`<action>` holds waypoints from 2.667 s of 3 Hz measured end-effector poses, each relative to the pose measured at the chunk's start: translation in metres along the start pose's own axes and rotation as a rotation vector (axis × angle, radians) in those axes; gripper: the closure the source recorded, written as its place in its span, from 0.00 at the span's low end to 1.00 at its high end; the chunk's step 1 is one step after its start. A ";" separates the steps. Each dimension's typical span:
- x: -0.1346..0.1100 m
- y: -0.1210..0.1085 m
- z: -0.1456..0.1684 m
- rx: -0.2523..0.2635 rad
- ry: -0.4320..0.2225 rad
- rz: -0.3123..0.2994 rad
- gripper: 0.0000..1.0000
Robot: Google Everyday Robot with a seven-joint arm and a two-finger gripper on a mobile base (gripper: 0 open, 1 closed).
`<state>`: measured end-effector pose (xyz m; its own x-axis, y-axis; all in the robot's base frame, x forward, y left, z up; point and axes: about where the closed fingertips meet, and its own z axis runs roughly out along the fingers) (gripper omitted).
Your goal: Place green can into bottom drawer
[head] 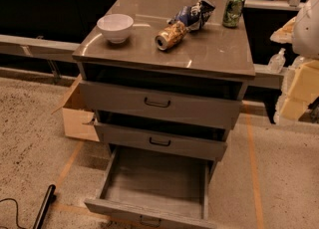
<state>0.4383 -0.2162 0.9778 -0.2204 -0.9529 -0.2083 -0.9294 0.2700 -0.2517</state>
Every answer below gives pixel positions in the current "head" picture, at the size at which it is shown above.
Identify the clear sanitizer bottle left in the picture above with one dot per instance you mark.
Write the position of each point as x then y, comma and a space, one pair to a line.
276, 62

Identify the green soda can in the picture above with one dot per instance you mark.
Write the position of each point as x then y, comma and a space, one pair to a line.
232, 12

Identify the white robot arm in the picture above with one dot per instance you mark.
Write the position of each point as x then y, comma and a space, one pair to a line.
300, 86

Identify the grey metal rail shelf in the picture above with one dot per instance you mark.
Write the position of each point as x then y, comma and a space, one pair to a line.
62, 51

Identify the grey middle drawer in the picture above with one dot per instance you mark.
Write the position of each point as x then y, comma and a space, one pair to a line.
160, 142

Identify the cardboard box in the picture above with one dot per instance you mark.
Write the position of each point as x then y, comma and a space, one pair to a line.
78, 120

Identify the grey top drawer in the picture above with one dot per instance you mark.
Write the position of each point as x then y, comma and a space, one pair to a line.
160, 105

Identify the grey drawer cabinet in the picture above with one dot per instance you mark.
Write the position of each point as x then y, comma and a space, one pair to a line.
213, 62

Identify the grey open bottom drawer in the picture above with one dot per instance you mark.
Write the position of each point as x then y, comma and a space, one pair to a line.
155, 190

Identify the blue chip bag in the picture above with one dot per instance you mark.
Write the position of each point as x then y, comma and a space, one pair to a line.
194, 17

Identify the black cylindrical floor object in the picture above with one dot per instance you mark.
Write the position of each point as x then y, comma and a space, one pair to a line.
48, 199

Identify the white ceramic bowl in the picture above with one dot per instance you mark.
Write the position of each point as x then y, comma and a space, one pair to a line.
116, 28

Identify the gold brown soda can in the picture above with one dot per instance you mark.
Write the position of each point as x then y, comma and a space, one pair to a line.
170, 36

